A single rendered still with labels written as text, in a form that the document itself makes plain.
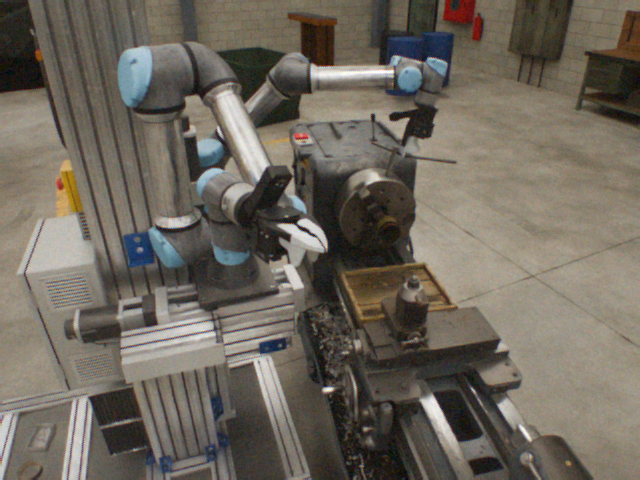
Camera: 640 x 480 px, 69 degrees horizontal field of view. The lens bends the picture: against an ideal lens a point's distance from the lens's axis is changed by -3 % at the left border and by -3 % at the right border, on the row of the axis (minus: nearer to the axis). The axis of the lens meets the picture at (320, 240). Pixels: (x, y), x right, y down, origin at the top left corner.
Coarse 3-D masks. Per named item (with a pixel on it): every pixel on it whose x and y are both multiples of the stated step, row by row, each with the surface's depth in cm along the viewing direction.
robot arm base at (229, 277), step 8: (208, 264) 136; (216, 264) 132; (224, 264) 131; (240, 264) 132; (248, 264) 134; (256, 264) 138; (208, 272) 135; (216, 272) 133; (224, 272) 132; (232, 272) 132; (240, 272) 132; (248, 272) 134; (256, 272) 137; (208, 280) 136; (216, 280) 133; (224, 280) 132; (232, 280) 132; (240, 280) 133; (248, 280) 134; (224, 288) 133; (232, 288) 133; (240, 288) 134
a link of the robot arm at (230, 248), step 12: (216, 228) 95; (228, 228) 95; (240, 228) 96; (216, 240) 97; (228, 240) 96; (240, 240) 97; (216, 252) 99; (228, 252) 97; (240, 252) 98; (228, 264) 99
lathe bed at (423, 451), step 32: (352, 256) 203; (384, 256) 207; (352, 320) 179; (448, 384) 145; (416, 416) 135; (448, 416) 147; (480, 416) 133; (512, 416) 131; (416, 448) 125; (448, 448) 123; (480, 448) 126; (512, 448) 125
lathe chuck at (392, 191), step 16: (368, 176) 184; (352, 192) 182; (384, 192) 183; (400, 192) 185; (336, 208) 191; (352, 208) 184; (368, 208) 185; (384, 208) 195; (400, 208) 188; (352, 224) 188; (368, 224) 189; (352, 240) 191
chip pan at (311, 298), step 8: (288, 256) 264; (304, 264) 257; (304, 272) 250; (304, 280) 244; (304, 288) 238; (312, 288) 238; (320, 288) 238; (304, 296) 232; (312, 296) 232; (320, 296) 232; (304, 304) 227; (312, 304) 227
